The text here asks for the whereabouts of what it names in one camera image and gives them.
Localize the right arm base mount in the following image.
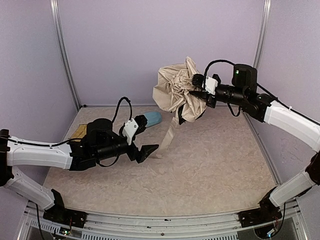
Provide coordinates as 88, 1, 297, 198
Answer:
238, 206, 283, 228

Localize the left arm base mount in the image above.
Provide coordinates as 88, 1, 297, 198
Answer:
43, 206, 88, 228

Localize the right aluminium corner post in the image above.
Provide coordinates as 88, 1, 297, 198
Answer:
253, 0, 272, 69

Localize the beige folding umbrella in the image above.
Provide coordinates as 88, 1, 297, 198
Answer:
152, 57, 207, 159

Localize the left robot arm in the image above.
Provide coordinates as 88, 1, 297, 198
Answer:
0, 115, 159, 218

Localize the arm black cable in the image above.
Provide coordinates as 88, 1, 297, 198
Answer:
111, 96, 134, 126
203, 59, 236, 78

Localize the left aluminium corner post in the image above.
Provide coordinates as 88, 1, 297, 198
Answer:
50, 0, 82, 112

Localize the aluminium corner post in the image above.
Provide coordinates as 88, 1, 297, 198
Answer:
253, 0, 272, 69
50, 0, 82, 112

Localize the light blue mug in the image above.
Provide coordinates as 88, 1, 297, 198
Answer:
143, 111, 162, 128

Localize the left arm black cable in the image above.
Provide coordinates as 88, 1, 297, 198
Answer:
111, 96, 134, 126

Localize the aluminium front rail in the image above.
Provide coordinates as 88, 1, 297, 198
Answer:
14, 200, 309, 240

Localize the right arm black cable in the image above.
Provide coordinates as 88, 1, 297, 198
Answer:
203, 59, 236, 78

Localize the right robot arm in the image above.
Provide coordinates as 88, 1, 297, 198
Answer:
191, 63, 320, 216

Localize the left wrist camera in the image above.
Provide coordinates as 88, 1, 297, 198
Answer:
122, 114, 148, 146

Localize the woven bamboo tray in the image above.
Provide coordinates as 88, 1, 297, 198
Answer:
70, 124, 87, 139

